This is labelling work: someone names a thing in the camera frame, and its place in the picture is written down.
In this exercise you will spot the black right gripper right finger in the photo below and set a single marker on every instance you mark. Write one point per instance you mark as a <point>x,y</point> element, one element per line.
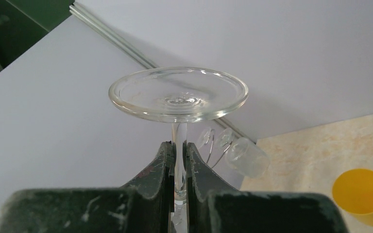
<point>214,206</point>

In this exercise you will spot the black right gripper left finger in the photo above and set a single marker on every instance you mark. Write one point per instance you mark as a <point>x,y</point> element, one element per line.
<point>142,205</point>

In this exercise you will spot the clear wine glass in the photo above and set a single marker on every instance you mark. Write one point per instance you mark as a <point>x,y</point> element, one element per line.
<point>204,137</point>
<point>178,96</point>

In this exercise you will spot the yellow plastic wine glass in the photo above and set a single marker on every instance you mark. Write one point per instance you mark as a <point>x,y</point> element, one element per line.
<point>352,191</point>

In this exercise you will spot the chrome wine glass rack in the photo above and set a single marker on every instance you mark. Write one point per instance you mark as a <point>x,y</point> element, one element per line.
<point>215,151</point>

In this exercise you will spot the clear wine glass back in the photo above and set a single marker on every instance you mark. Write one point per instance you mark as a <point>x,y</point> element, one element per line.
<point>204,137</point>

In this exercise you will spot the clear textured glass right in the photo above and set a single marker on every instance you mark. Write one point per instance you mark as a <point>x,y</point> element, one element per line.
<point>242,154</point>

